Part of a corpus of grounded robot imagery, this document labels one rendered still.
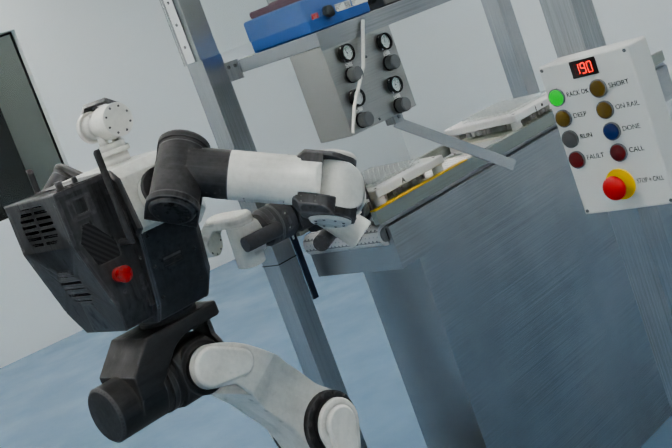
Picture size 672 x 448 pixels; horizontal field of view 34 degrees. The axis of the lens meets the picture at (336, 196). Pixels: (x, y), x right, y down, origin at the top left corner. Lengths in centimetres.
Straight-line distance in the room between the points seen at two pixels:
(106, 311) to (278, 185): 41
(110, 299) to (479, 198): 99
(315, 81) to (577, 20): 71
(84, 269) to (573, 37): 95
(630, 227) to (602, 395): 119
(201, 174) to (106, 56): 572
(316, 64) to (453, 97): 555
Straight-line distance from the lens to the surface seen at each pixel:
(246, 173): 193
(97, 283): 203
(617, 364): 311
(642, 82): 175
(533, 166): 281
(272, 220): 242
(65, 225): 200
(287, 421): 232
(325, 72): 232
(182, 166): 194
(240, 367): 220
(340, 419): 236
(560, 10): 185
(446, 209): 254
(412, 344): 267
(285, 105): 808
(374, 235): 241
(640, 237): 191
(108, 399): 210
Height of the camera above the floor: 139
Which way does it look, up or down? 9 degrees down
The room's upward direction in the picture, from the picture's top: 20 degrees counter-clockwise
